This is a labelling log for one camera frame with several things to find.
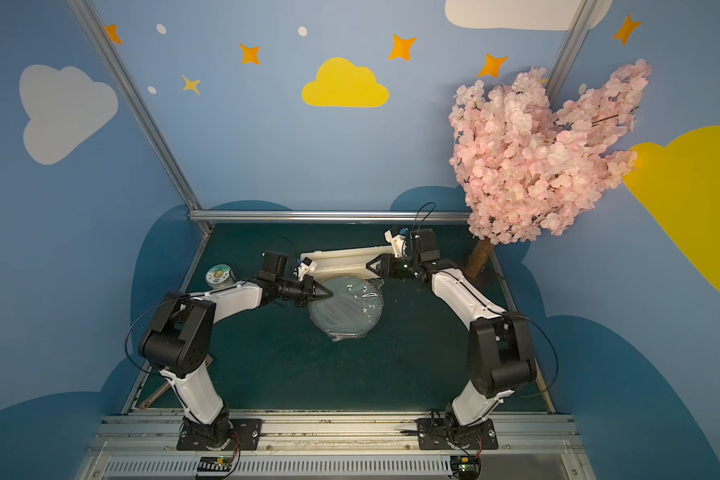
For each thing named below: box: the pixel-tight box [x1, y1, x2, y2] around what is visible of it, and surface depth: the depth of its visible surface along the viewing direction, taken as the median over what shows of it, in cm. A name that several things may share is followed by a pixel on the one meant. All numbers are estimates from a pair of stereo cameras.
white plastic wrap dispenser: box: [300, 245, 396, 282], surface depth 106 cm
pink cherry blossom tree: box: [448, 59, 652, 279], surface depth 66 cm
